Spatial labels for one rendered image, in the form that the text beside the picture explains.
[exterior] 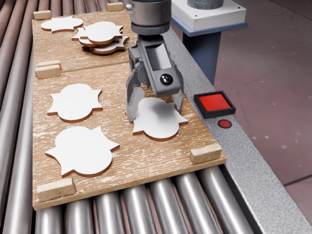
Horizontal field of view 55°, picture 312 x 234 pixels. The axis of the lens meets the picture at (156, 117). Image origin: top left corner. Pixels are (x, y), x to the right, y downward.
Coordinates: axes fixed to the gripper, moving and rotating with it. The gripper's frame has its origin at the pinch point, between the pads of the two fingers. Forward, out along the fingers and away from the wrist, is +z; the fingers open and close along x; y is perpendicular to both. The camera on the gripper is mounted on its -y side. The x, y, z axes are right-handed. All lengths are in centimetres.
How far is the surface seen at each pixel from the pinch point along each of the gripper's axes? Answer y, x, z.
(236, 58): 176, -133, 83
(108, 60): 29.0, 4.9, -1.2
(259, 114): 96, -106, 88
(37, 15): 66, 24, -5
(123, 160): -9.4, 9.4, 1.4
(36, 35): 52, 24, -3
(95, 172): -11.8, 14.8, 0.5
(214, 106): 1.5, -14.7, 1.3
